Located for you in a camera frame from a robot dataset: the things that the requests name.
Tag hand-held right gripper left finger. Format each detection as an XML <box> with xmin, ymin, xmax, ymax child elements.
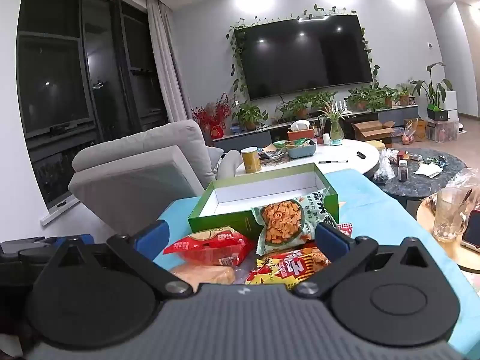
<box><xmin>49</xmin><ymin>219</ymin><xmax>194</xmax><ymax>296</ymax></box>

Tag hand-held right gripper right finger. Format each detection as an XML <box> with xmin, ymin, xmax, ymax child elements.
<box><xmin>293</xmin><ymin>223</ymin><xmax>439</xmax><ymax>297</ymax></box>

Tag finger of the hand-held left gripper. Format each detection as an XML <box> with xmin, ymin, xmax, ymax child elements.
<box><xmin>45</xmin><ymin>234</ymin><xmax>94</xmax><ymax>250</ymax></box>

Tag red and yellow snack packet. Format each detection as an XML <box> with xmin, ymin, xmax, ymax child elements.
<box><xmin>244</xmin><ymin>247</ymin><xmax>332</xmax><ymax>291</ymax></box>

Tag green snack packet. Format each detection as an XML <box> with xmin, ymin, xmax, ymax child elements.
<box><xmin>250</xmin><ymin>197</ymin><xmax>332</xmax><ymax>257</ymax></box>

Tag orange bread packet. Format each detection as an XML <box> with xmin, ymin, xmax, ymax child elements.
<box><xmin>170</xmin><ymin>263</ymin><xmax>237</xmax><ymax>286</ymax></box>

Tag green cardboard box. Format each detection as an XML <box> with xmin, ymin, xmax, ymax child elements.
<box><xmin>187</xmin><ymin>163</ymin><xmax>340</xmax><ymax>239</ymax></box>

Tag turquoise tablecloth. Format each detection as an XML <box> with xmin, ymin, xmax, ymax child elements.
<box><xmin>154</xmin><ymin>169</ymin><xmax>480</xmax><ymax>357</ymax></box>

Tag white oval table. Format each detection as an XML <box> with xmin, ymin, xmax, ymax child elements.
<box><xmin>234</xmin><ymin>139</ymin><xmax>380</xmax><ymax>177</ymax></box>

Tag grey armchair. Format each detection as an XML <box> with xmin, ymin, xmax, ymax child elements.
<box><xmin>67</xmin><ymin>119</ymin><xmax>244</xmax><ymax>229</ymax></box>

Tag blue snack basket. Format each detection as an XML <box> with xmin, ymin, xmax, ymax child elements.
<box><xmin>286</xmin><ymin>140</ymin><xmax>317</xmax><ymax>159</ymax></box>

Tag dark marble round table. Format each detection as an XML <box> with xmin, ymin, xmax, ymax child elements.
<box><xmin>371</xmin><ymin>146</ymin><xmax>467</xmax><ymax>197</ymax></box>

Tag orange tissue box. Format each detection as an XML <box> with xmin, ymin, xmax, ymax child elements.
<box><xmin>287</xmin><ymin>120</ymin><xmax>315</xmax><ymax>142</ymax></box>

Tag glass vase with plant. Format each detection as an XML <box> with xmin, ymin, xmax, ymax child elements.
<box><xmin>319</xmin><ymin>99</ymin><xmax>349</xmax><ymax>141</ymax></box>

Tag yellow can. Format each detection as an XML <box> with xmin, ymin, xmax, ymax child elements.
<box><xmin>241</xmin><ymin>147</ymin><xmax>261</xmax><ymax>174</ymax></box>

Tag open cardboard box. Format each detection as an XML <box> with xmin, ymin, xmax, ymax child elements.
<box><xmin>352</xmin><ymin>120</ymin><xmax>396</xmax><ymax>148</ymax></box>

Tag white napkins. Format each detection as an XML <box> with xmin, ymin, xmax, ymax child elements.
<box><xmin>412</xmin><ymin>161</ymin><xmax>443</xmax><ymax>179</ymax></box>

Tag glass mug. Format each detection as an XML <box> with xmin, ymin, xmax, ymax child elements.
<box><xmin>433</xmin><ymin>187</ymin><xmax>471</xmax><ymax>242</ymax></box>

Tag grey television cabinet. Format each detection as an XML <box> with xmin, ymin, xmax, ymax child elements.
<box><xmin>212</xmin><ymin>105</ymin><xmax>421</xmax><ymax>149</ymax></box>

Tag round wooden table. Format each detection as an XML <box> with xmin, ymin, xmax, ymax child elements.
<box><xmin>416</xmin><ymin>191</ymin><xmax>480</xmax><ymax>274</ymax></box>

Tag red flower plant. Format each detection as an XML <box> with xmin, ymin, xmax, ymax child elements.
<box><xmin>191</xmin><ymin>94</ymin><xmax>229</xmax><ymax>139</ymax></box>

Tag potted green plant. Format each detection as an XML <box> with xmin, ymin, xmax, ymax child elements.
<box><xmin>345</xmin><ymin>84</ymin><xmax>398</xmax><ymax>112</ymax></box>
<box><xmin>230</xmin><ymin>101</ymin><xmax>269</xmax><ymax>132</ymax></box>
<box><xmin>277</xmin><ymin>92</ymin><xmax>338</xmax><ymax>121</ymax></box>

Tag smartphone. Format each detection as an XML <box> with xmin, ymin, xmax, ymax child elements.
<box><xmin>460</xmin><ymin>210</ymin><xmax>480</xmax><ymax>251</ymax></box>

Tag dark glass window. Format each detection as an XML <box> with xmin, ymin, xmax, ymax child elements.
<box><xmin>17</xmin><ymin>0</ymin><xmax>169</xmax><ymax>211</ymax></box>

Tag small potted plant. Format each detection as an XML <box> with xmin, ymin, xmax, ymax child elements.
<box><xmin>395</xmin><ymin>82</ymin><xmax>413</xmax><ymax>106</ymax></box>

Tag grey curtain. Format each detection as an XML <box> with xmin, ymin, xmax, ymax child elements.
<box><xmin>146</xmin><ymin>0</ymin><xmax>192</xmax><ymax>124</ymax></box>

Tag tall leafy plant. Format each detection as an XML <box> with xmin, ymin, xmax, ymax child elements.
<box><xmin>410</xmin><ymin>63</ymin><xmax>452</xmax><ymax>109</ymax></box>

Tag white appliance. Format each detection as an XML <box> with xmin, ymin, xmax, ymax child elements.
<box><xmin>442</xmin><ymin>91</ymin><xmax>464</xmax><ymax>136</ymax></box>

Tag ivy vine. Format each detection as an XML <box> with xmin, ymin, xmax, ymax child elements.
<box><xmin>227</xmin><ymin>4</ymin><xmax>379</xmax><ymax>98</ymax></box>

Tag wall television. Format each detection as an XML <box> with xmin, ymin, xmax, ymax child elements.
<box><xmin>238</xmin><ymin>15</ymin><xmax>374</xmax><ymax>101</ymax></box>

